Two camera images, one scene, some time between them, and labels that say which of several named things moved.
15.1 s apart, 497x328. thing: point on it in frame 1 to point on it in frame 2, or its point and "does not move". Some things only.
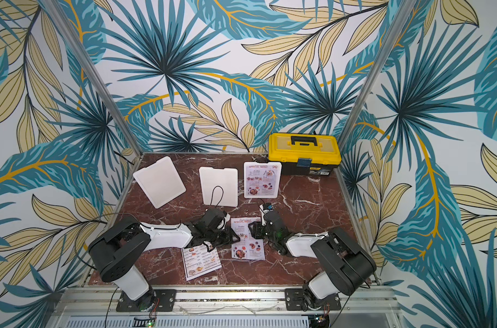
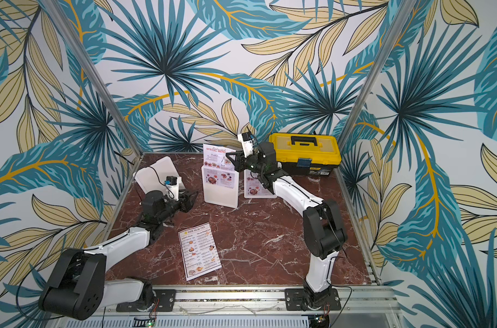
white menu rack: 161,182 does not move
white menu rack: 220,186 does not move
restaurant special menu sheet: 262,180 does not move
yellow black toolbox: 305,154 does not move
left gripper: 229,240 to 186,202
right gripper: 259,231 to 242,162
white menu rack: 261,180 does not move
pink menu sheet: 248,247 to 216,157
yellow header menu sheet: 199,262 does not move
